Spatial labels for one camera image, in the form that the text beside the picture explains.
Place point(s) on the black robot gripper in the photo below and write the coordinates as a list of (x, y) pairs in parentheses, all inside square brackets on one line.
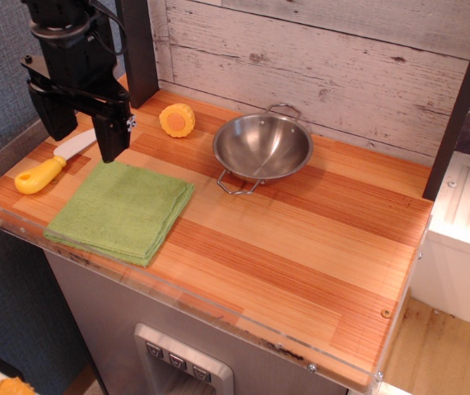
[(75, 72)]

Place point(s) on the green cloth napkin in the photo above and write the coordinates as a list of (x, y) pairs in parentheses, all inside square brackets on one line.
[(121, 211)]

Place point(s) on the yellow toy corn piece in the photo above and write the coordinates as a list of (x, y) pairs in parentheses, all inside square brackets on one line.
[(177, 120)]

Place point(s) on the silver dispenser panel with buttons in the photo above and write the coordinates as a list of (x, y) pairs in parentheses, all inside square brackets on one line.
[(173, 367)]

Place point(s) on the clear acrylic edge guard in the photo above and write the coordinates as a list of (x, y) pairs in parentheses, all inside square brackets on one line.
[(255, 276)]

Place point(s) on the orange object bottom left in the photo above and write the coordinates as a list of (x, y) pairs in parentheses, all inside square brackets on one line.
[(15, 386)]

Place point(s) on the white toy sink unit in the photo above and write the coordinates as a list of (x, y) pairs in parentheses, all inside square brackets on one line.
[(442, 275)]

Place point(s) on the yellow handled toy knife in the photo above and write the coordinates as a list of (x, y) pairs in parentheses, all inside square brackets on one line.
[(35, 179)]

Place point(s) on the dark vertical post left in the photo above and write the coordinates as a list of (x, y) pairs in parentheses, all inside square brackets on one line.
[(140, 59)]

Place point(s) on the dark vertical post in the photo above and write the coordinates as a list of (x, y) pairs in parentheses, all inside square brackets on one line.
[(449, 140), (140, 59)]

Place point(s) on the steel two-handled bowl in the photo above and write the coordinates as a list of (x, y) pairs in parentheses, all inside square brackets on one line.
[(262, 148)]

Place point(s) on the dark vertical post right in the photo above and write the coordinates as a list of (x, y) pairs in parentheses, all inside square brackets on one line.
[(449, 140)]

